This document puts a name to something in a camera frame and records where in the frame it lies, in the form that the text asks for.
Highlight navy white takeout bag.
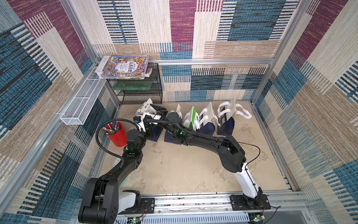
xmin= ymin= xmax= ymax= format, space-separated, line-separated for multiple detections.
xmin=164 ymin=104 xmax=182 ymax=145
xmin=199 ymin=102 xmax=217 ymax=136
xmin=133 ymin=99 xmax=163 ymax=142
xmin=216 ymin=98 xmax=252 ymax=136

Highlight green white takeout bag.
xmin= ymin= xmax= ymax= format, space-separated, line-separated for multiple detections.
xmin=183 ymin=106 xmax=200 ymax=131

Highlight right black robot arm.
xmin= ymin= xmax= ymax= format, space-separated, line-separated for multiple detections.
xmin=143 ymin=105 xmax=263 ymax=204

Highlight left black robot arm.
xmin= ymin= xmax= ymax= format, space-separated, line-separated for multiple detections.
xmin=78 ymin=116 xmax=153 ymax=224

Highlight red plastic cup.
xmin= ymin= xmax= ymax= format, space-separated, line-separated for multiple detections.
xmin=107 ymin=122 xmax=127 ymax=147

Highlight pencils in red cup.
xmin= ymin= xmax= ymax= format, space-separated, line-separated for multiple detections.
xmin=102 ymin=121 xmax=121 ymax=135

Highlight round mint alarm clock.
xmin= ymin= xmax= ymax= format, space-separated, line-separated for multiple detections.
xmin=112 ymin=158 xmax=122 ymax=167

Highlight green tray on shelf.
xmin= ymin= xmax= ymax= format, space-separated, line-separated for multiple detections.
xmin=112 ymin=80 xmax=153 ymax=91

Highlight colourful picture book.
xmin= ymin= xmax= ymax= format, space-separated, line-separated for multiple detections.
xmin=95 ymin=55 xmax=153 ymax=79

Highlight black wire mesh shelf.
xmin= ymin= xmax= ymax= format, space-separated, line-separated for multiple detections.
xmin=107 ymin=63 xmax=163 ymax=105

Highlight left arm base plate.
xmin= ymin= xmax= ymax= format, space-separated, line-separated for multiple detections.
xmin=118 ymin=190 xmax=155 ymax=215

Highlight white wire basket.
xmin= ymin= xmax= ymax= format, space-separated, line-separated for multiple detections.
xmin=60 ymin=78 xmax=106 ymax=126

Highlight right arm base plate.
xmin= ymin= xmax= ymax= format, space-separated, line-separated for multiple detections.
xmin=229 ymin=194 xmax=271 ymax=211

